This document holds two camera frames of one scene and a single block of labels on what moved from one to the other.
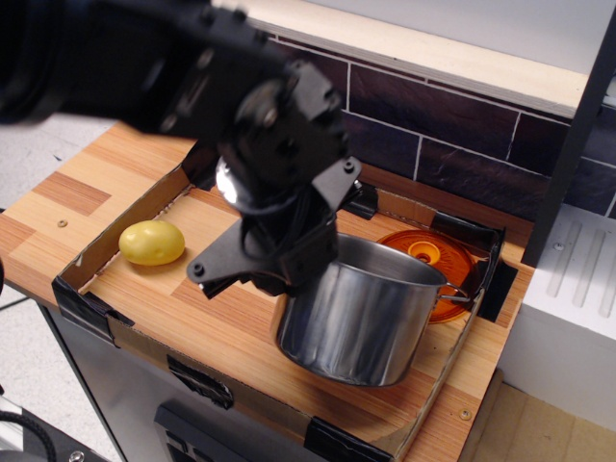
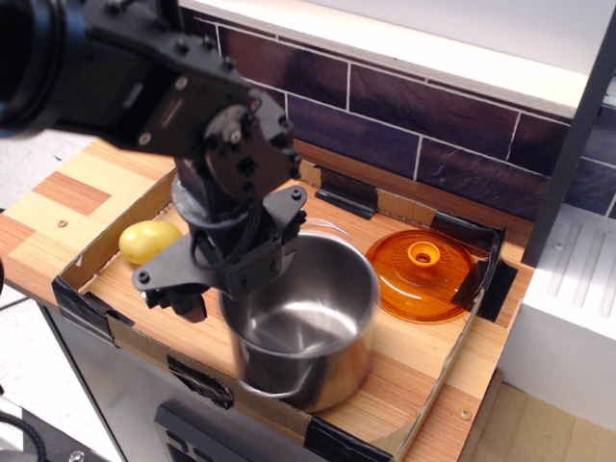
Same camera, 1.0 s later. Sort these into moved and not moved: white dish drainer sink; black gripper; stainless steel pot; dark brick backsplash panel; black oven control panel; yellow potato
Moved: black gripper; stainless steel pot
Not moved: black oven control panel; yellow potato; white dish drainer sink; dark brick backsplash panel
